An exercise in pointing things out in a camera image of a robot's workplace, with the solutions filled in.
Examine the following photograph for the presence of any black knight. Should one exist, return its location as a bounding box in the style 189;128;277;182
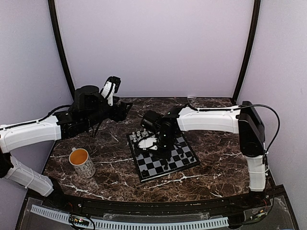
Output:
182;159;189;165

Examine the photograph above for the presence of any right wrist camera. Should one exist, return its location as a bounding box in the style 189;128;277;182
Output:
137;138;158;150

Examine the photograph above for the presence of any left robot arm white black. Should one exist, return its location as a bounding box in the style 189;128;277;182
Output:
0;81;132;209

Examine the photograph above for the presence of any right black frame post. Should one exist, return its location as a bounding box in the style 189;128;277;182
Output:
231;0;261;104

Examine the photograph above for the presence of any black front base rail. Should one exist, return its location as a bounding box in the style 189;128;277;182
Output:
26;184;286;219

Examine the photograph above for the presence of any white slotted cable duct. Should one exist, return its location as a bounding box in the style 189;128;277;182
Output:
30;205;229;230

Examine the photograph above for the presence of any patterned mug with yellow interior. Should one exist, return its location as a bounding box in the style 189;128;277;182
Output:
69;148;96;179

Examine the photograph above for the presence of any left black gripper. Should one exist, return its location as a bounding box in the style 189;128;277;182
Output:
84;95;132;128

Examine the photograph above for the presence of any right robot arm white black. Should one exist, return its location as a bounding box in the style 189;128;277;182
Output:
136;101;275;208

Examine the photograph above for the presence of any black frame post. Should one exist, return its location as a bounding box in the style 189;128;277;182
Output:
47;0;75;99
231;0;261;104

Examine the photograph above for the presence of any black grey chess board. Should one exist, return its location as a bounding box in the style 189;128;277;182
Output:
126;132;200;183

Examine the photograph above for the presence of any left black frame post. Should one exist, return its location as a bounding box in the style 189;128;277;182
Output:
47;0;75;99

